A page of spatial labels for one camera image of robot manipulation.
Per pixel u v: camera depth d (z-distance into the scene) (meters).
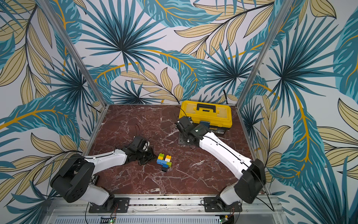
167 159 0.88
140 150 0.75
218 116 0.91
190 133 0.54
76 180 0.43
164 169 0.84
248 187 0.40
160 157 0.88
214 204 0.74
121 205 0.74
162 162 0.87
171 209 0.73
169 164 0.86
